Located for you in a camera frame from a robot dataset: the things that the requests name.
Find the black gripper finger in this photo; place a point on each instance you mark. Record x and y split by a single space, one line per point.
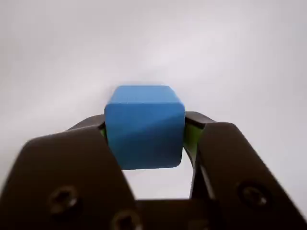
235 172
60 179

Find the blue cube block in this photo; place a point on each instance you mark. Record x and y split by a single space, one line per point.
144 131

